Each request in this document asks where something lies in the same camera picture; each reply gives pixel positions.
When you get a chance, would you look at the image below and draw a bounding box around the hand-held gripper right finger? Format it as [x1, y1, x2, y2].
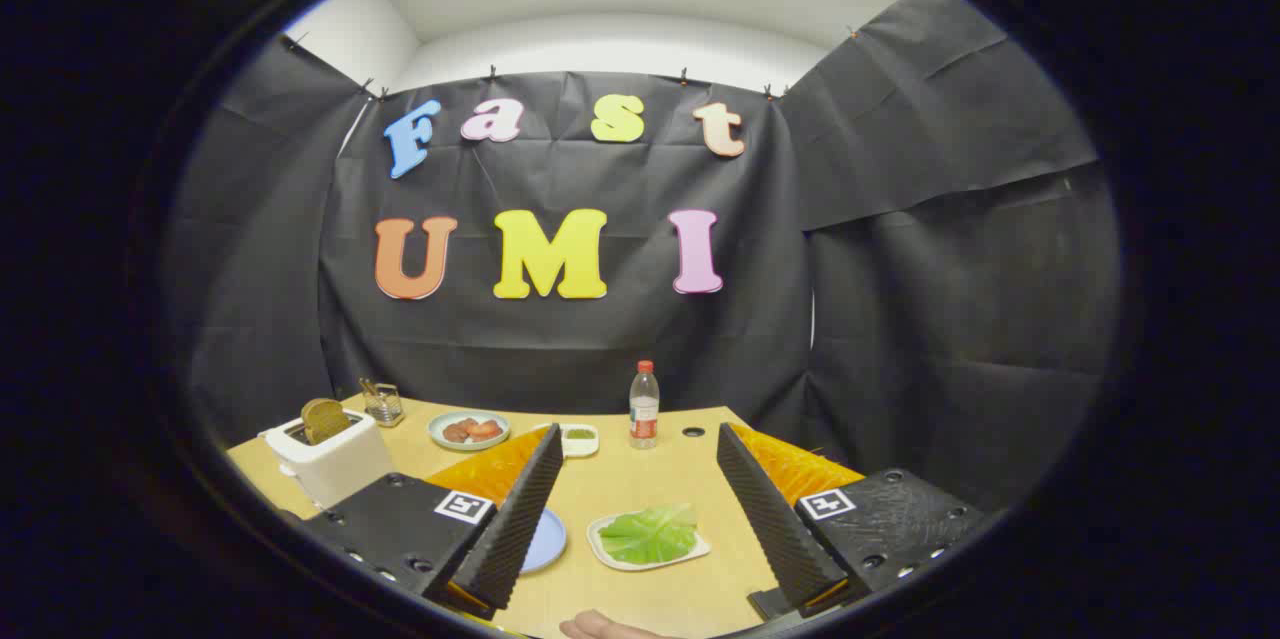
[716, 422, 988, 620]

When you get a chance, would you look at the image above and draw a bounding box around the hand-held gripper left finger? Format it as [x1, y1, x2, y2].
[298, 422, 566, 620]

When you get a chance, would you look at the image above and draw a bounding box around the green lettuce leaf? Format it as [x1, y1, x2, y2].
[598, 504, 699, 566]

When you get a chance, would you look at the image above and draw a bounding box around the brown toast bread slice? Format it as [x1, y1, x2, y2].
[301, 398, 353, 446]

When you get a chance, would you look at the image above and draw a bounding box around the blue round plate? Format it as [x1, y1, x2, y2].
[520, 507, 568, 575]

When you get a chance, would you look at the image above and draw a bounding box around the white square plate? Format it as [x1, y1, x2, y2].
[587, 507, 712, 572]

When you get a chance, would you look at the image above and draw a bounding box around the pale green round plate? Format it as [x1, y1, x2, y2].
[428, 411, 511, 452]

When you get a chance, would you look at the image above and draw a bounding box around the white divided seasoning dish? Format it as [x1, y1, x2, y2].
[555, 424, 601, 460]

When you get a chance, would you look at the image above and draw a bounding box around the clear plastic water bottle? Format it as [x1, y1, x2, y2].
[629, 360, 661, 450]

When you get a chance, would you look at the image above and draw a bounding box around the black backdrop cloth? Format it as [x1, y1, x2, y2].
[165, 0, 1121, 510]

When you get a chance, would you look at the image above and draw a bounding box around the white toaster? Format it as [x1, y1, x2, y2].
[262, 409, 394, 508]

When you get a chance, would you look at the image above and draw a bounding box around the metal wire chopstick holder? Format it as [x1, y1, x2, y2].
[362, 384, 405, 427]

